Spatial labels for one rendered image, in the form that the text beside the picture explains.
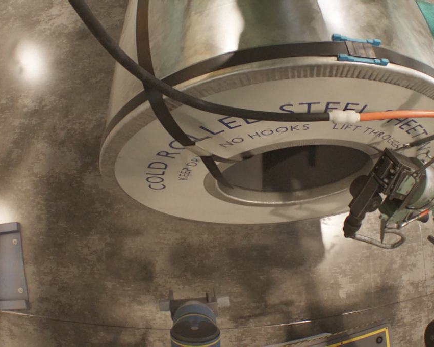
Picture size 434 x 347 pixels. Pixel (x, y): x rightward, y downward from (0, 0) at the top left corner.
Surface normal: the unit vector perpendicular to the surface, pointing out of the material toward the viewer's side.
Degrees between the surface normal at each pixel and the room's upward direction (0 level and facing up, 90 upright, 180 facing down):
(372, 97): 90
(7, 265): 0
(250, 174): 27
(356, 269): 0
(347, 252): 0
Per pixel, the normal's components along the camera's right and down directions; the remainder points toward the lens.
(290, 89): 0.04, 0.92
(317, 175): -0.48, -0.31
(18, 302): 0.07, -0.38
